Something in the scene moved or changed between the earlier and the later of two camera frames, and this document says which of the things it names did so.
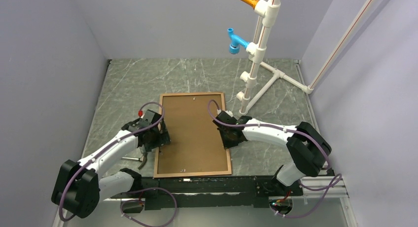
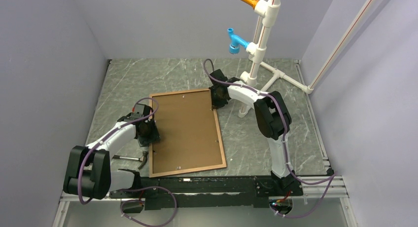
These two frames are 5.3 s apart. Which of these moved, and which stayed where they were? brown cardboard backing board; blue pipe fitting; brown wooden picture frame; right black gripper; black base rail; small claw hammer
Moved: brown cardboard backing board; right black gripper
Stayed: brown wooden picture frame; black base rail; blue pipe fitting; small claw hammer
